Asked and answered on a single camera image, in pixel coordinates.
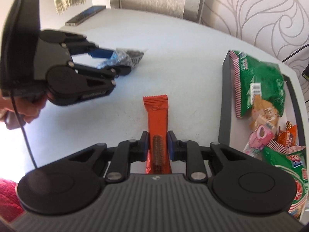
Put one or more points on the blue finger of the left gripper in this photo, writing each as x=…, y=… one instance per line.
x=101, y=53
x=120, y=71

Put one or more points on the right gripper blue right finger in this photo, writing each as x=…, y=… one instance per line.
x=187, y=151

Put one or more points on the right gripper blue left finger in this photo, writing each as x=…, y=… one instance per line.
x=127, y=152

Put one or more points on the clear sunflower seed packet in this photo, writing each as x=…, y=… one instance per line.
x=123, y=57

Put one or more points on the red chocolate wafer bar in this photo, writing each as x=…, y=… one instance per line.
x=158, y=161

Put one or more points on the pink cartoon candy packet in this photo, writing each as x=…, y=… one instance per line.
x=258, y=139

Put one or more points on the orange peanut snack bag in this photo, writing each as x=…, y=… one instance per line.
x=264, y=113

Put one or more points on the green pea snack bag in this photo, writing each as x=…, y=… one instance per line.
x=253, y=77

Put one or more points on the orange red snack packet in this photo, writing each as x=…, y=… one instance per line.
x=287, y=137

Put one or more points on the green shrimp chips bag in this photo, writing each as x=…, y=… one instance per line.
x=292, y=161

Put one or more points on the person's left hand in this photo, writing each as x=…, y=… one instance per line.
x=29, y=110

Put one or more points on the gold smartphone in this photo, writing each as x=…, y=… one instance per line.
x=85, y=15

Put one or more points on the dark shallow tray box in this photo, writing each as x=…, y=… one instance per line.
x=238, y=129

